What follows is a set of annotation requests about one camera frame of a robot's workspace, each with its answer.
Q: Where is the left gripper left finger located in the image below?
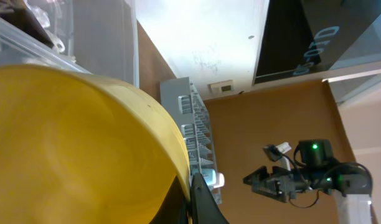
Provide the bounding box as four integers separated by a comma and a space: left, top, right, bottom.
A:
150, 177, 188, 224

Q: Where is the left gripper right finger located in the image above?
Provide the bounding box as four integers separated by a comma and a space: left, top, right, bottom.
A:
190, 173, 229, 224

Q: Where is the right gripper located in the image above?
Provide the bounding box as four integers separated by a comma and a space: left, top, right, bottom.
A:
243, 166, 312, 203

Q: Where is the blue cup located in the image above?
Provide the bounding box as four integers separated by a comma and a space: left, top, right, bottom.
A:
201, 169, 225, 189

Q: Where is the yellow bowl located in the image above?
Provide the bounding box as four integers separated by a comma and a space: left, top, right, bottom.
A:
0, 65, 191, 223

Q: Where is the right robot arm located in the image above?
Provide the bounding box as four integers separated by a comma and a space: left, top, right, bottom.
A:
243, 139, 373, 223

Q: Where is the grey dishwasher rack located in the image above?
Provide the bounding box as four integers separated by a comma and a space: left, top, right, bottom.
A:
160, 77, 222, 205

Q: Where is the clear plastic bin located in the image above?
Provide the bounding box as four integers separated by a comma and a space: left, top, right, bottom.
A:
0, 0, 139, 86

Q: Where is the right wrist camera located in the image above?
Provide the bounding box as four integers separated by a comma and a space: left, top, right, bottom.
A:
263, 142, 291, 162

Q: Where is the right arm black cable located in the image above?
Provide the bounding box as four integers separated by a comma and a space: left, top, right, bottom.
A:
271, 146, 322, 209

